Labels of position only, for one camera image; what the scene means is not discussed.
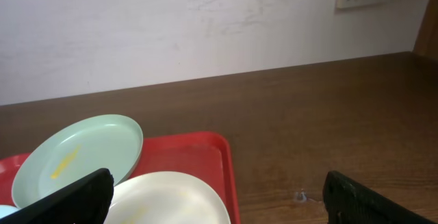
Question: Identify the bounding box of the mint green plate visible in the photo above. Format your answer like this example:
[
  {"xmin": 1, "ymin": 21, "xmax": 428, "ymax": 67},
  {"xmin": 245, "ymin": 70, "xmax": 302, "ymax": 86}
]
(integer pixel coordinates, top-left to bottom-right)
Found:
[{"xmin": 11, "ymin": 114, "xmax": 143, "ymax": 208}]

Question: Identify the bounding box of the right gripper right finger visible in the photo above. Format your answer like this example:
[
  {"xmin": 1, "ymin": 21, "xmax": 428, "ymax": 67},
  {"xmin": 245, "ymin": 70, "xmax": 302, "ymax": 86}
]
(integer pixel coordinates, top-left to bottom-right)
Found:
[{"xmin": 322, "ymin": 171, "xmax": 434, "ymax": 224}]

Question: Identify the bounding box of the red plastic tray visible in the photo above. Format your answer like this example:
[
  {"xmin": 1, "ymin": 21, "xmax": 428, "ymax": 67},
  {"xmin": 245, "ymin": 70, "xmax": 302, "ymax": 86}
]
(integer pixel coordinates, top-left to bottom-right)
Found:
[{"xmin": 0, "ymin": 131, "xmax": 242, "ymax": 224}]

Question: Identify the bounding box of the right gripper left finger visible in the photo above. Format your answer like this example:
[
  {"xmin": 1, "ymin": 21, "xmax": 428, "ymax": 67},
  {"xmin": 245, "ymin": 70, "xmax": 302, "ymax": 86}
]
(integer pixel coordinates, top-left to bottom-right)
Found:
[{"xmin": 1, "ymin": 168, "xmax": 114, "ymax": 224}]

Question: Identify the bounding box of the white plate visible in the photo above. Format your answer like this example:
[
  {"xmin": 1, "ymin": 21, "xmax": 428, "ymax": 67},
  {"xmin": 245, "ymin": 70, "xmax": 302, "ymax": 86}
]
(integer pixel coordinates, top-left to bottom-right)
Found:
[{"xmin": 105, "ymin": 171, "xmax": 231, "ymax": 224}]

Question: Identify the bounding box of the light blue plate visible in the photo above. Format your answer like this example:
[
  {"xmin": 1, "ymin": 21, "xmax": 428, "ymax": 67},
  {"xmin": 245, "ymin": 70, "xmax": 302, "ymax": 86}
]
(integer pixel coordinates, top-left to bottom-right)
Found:
[{"xmin": 0, "ymin": 205, "xmax": 18, "ymax": 219}]

